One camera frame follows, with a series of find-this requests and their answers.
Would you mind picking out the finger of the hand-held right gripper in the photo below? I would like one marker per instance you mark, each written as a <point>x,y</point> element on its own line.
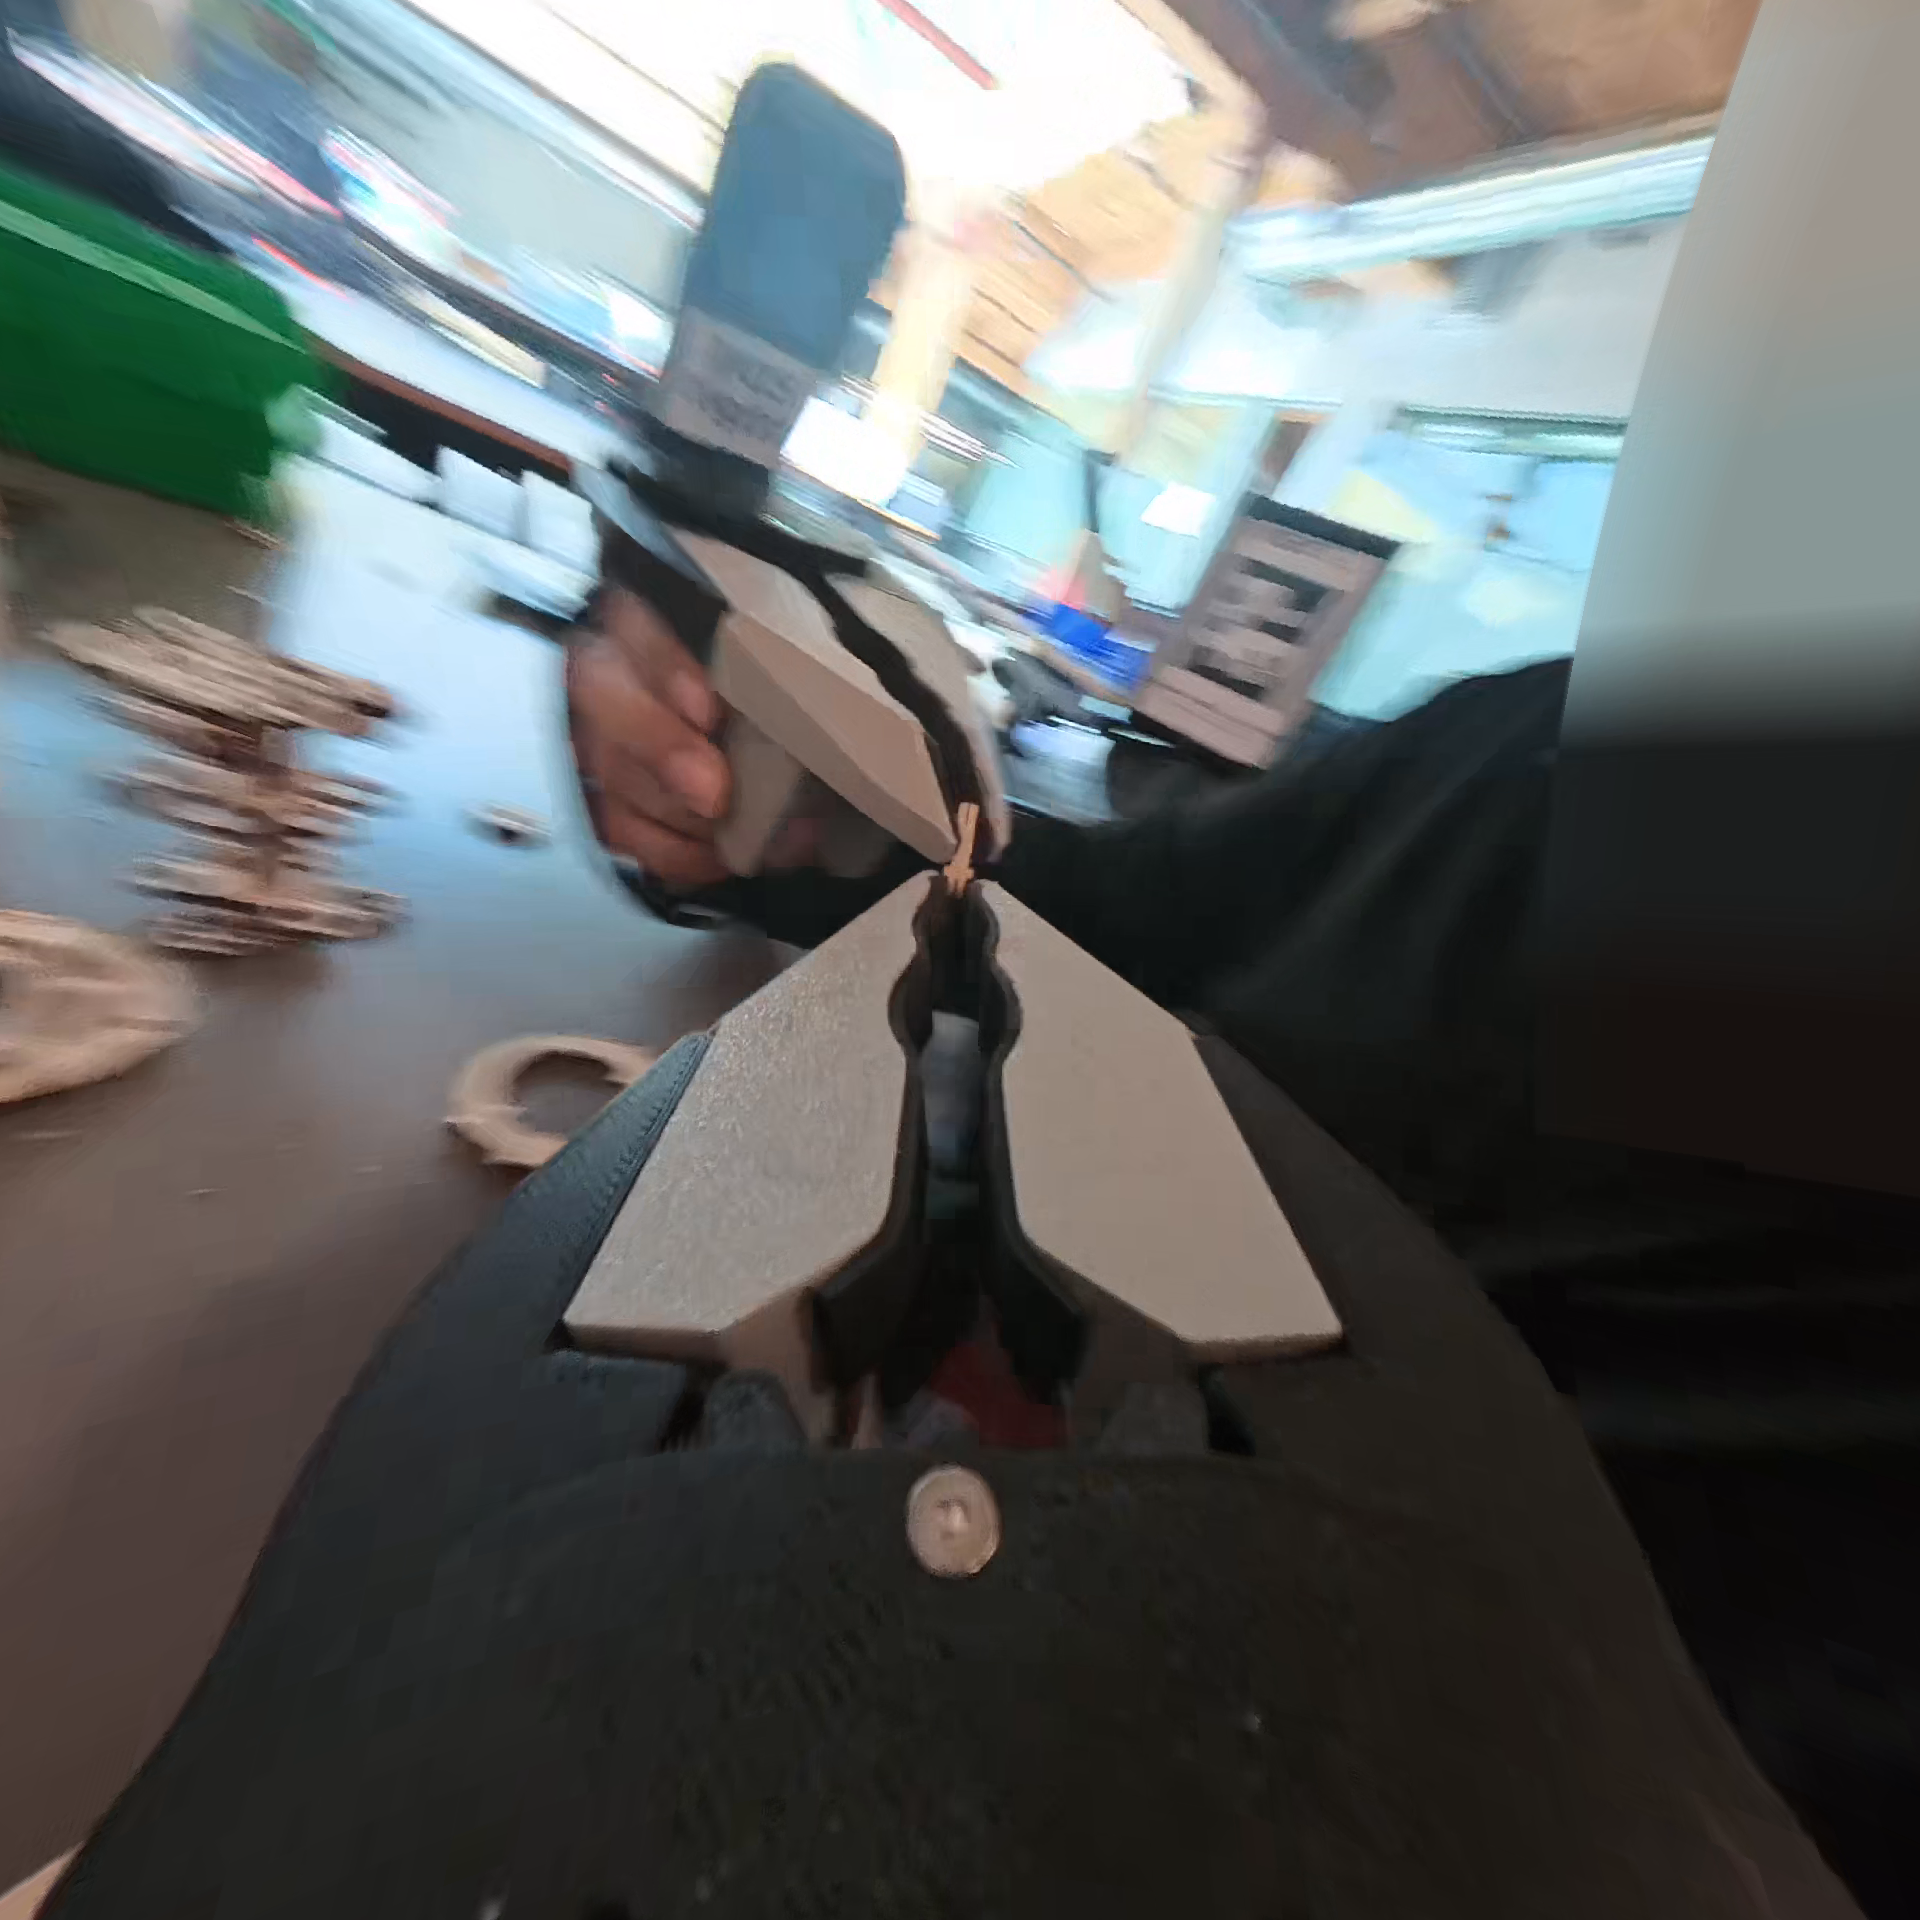
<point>962,701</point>
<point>826,701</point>

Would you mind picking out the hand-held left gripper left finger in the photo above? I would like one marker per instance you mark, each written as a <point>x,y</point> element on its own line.
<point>751,1172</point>

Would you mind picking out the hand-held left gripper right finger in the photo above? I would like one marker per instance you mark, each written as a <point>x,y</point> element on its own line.
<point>1155,1200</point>

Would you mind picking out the small wooden peg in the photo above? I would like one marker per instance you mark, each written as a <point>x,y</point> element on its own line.
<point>962,846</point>

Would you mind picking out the person's right forearm black sleeve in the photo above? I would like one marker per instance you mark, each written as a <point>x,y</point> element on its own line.
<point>1234,885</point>

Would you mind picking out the assembled wooden model tower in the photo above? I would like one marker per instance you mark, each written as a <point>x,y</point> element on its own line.
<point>240,779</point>

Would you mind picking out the person's right hand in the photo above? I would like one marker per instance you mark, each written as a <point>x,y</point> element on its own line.
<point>644,752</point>

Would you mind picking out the printed tag board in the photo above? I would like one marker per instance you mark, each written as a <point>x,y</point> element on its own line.
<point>1275,625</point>

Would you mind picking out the person's dark clothed torso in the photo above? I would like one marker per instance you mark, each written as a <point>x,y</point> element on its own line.
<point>1721,1428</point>

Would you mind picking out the green box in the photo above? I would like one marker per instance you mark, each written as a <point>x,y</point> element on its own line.
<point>120,358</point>

